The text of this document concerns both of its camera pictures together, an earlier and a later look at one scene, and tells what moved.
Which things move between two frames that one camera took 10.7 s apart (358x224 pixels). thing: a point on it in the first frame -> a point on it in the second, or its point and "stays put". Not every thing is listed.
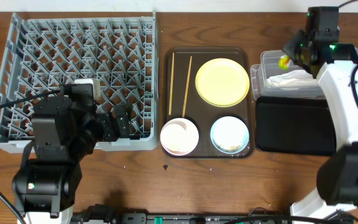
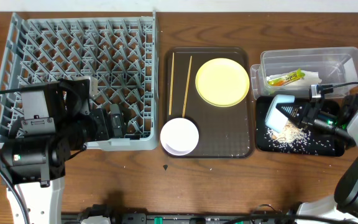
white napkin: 294,78 stays put
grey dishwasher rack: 46,50 stays put
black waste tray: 295,126 stays put
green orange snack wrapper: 283,62 -> 292,76
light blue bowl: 229,134 -> 275,119
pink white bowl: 179,136 stays put
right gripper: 290,46 -> 306,114
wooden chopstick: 187,86 stays put
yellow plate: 222,82 stays put
